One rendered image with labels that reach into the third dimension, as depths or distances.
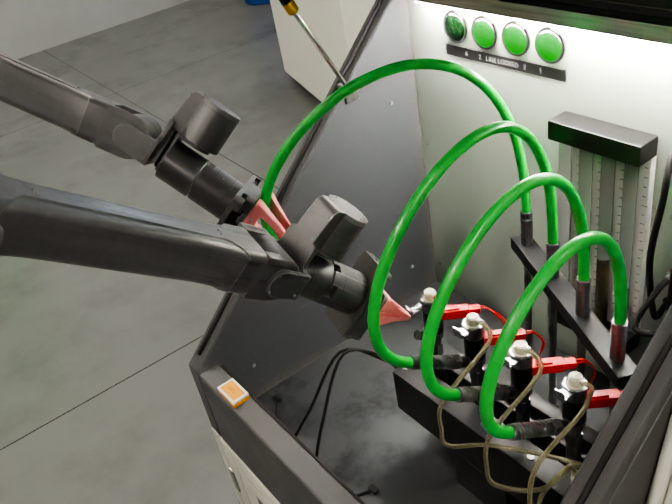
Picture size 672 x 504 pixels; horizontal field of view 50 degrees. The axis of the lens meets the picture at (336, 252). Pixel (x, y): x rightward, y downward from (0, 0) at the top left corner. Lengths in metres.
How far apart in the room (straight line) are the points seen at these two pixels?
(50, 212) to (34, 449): 2.16
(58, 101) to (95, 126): 0.06
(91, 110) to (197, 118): 0.13
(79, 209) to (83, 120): 0.35
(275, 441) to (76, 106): 0.54
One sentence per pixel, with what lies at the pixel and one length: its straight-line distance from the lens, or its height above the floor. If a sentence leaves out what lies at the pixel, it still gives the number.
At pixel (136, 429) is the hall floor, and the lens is 2.62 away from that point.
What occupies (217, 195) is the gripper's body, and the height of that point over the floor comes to 1.31.
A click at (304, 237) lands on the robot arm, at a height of 1.30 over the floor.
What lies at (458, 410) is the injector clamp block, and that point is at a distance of 1.04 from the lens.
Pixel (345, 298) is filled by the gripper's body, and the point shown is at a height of 1.20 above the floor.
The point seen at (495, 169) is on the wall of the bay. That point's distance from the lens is 1.24.
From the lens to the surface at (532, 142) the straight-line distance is 0.91.
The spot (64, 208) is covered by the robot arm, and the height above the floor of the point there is 1.48.
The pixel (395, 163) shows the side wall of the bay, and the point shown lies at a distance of 1.32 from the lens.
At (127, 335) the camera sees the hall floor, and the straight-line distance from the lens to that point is 3.04.
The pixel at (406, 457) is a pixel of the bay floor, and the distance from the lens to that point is 1.19.
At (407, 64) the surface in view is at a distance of 0.93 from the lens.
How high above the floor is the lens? 1.75
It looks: 34 degrees down
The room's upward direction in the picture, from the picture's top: 11 degrees counter-clockwise
